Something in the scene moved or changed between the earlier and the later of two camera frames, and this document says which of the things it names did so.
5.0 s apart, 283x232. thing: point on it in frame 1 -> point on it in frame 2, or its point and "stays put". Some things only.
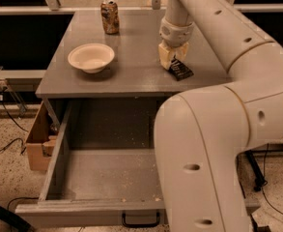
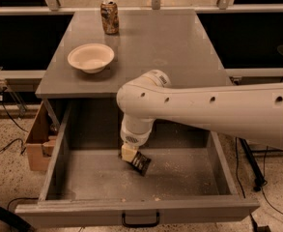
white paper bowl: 91,57 stays put
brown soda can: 110,16 stays put
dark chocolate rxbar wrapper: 179,71 -> 141,162
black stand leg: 256,171 stays put
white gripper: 176,33 -> 135,138
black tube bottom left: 9,216 stays put
